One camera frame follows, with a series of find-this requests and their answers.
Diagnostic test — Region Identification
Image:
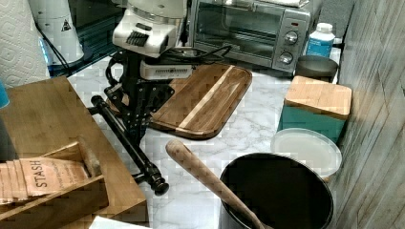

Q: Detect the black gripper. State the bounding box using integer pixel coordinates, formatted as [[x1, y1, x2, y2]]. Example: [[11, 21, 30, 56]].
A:
[[104, 51, 175, 144]]

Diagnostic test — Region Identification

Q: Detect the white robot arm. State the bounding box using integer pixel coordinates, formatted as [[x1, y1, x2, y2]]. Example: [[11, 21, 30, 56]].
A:
[[28, 0, 191, 143]]

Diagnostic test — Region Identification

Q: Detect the wooden drawer cabinet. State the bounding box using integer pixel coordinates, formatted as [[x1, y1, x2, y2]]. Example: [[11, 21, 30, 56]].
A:
[[1, 76, 149, 229]]

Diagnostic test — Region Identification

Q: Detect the wooden cutting board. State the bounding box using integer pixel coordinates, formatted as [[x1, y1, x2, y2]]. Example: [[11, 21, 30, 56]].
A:
[[108, 62, 253, 140]]

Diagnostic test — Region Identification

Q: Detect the paper towel roll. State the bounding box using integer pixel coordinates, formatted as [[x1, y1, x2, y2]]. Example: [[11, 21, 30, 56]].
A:
[[0, 0, 50, 88]]

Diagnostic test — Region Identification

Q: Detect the stash tea bag box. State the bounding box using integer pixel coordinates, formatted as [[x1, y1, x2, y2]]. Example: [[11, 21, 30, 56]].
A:
[[1, 157, 89, 205]]

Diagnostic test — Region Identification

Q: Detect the silver toaster oven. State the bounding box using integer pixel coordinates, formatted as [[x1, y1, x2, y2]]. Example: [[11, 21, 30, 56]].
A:
[[189, 0, 323, 73]]

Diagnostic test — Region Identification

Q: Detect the teal canister bamboo lid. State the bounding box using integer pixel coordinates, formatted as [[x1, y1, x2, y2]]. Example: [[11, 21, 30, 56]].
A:
[[278, 75, 352, 142]]

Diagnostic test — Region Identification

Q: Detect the black utensil crock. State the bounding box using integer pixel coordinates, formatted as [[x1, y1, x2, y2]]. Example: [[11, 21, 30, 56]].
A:
[[220, 153, 333, 229]]

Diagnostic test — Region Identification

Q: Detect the striped white dish towel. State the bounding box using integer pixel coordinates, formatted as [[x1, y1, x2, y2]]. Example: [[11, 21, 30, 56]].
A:
[[260, 0, 309, 8]]

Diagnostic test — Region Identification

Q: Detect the black cup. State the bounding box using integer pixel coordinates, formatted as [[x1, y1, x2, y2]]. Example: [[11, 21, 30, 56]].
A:
[[295, 55, 338, 83]]

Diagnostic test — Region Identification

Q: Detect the white blue pill bottle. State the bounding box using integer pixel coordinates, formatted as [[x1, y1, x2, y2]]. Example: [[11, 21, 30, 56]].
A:
[[306, 23, 335, 58]]

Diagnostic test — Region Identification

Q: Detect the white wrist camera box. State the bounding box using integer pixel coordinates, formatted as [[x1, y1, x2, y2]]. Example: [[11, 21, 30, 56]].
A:
[[140, 61, 192, 80]]

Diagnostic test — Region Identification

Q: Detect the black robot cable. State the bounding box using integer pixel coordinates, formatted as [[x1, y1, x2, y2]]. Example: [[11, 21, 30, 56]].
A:
[[104, 44, 233, 96]]

